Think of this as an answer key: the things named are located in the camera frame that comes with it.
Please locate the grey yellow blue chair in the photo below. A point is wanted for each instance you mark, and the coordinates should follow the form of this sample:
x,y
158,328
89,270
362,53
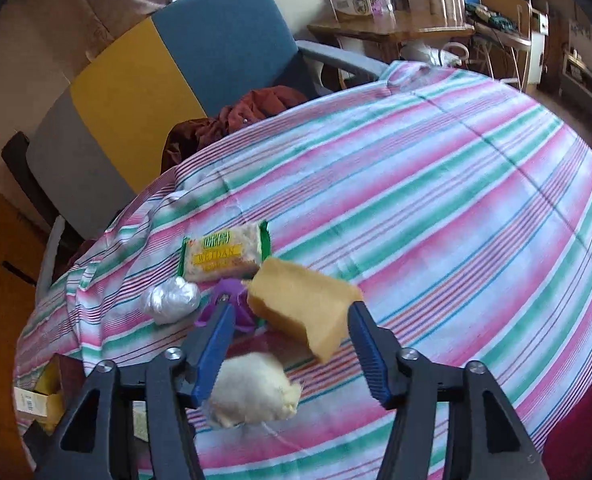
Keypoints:
x,y
150,95

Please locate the wooden wardrobe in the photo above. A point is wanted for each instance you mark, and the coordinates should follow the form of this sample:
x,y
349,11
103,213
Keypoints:
x,y
0,310

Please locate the pink small box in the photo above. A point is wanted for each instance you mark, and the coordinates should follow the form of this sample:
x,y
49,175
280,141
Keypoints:
x,y
381,2

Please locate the wooden desk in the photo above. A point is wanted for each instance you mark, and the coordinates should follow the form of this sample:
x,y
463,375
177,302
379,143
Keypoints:
x,y
391,27

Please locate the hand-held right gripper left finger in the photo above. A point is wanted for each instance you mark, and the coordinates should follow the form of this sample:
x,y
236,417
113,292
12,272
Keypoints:
x,y
215,350

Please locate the green cracker packet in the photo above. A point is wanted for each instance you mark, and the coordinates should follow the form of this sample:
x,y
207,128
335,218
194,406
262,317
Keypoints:
x,y
223,255

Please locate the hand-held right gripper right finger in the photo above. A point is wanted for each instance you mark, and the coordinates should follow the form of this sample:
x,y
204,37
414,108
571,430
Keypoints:
x,y
371,360

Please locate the striped tablecloth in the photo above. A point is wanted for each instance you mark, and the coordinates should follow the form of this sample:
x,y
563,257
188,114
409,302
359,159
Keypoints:
x,y
426,210

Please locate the yellow soap bar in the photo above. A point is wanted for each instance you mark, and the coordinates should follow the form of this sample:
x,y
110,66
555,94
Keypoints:
x,y
301,305

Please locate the silver foil ball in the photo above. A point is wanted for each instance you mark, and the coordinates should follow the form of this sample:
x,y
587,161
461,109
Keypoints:
x,y
170,302

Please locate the white fluffy ball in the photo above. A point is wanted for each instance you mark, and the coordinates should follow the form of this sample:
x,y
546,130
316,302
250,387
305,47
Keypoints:
x,y
251,395

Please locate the gold tin box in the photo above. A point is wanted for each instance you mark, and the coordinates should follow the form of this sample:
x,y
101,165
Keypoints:
x,y
40,400

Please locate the dark red cloth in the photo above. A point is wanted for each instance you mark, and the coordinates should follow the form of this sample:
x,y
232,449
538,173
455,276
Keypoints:
x,y
256,110

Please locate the purple plastic piece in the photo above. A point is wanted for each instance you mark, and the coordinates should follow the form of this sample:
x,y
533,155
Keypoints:
x,y
235,292

